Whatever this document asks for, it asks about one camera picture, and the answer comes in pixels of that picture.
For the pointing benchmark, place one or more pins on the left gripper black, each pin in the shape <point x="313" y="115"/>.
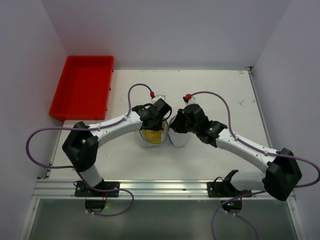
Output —
<point x="152" y="124"/>

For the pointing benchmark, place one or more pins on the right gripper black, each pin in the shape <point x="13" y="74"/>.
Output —
<point x="178" y="122"/>

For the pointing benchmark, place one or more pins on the white mesh laundry bag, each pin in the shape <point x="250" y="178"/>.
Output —
<point x="175" y="139"/>

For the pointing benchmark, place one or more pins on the yellow bra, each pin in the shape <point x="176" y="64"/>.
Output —
<point x="156" y="136"/>

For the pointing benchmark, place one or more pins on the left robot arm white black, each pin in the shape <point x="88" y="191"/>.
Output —
<point x="82" y="144"/>

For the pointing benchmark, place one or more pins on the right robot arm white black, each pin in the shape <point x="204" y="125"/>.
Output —
<point x="280" y="172"/>

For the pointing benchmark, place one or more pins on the red plastic tray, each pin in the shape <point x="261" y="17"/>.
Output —
<point x="83" y="89"/>

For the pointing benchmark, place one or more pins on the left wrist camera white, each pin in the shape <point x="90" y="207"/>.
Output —
<point x="156" y="97"/>

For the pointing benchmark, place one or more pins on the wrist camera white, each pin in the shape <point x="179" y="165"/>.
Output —
<point x="156" y="97"/>
<point x="189" y="100"/>

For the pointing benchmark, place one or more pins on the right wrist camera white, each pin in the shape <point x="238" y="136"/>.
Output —
<point x="189" y="100"/>

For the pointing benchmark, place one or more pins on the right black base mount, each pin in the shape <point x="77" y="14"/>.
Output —
<point x="222" y="188"/>

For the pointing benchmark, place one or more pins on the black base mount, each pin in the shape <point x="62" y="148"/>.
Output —
<point x="222" y="188"/>
<point x="95" y="199"/>

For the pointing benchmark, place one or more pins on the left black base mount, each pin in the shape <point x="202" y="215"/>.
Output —
<point x="95" y="199"/>

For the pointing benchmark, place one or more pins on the aluminium mounting rail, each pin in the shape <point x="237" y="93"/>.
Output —
<point x="59" y="189"/>

